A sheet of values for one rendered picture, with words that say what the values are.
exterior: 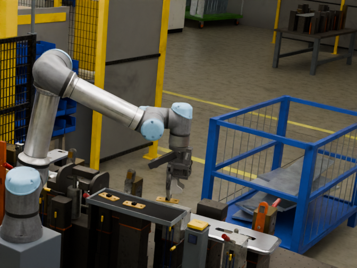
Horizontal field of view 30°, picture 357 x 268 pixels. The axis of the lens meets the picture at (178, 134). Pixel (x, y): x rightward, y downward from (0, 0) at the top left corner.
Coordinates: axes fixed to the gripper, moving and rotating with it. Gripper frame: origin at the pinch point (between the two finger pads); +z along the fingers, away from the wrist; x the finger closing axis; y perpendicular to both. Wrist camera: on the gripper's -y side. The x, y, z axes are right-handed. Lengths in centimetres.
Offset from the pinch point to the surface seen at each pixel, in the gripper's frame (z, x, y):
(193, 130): 123, 513, -67
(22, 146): 3, 36, -74
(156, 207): 7.4, 4.1, -4.8
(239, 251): 20.2, 5.1, 28.5
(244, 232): 23.3, 30.5, 28.2
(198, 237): 11.2, -7.8, 14.1
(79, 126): 86, 343, -150
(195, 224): 7.3, -5.4, 12.1
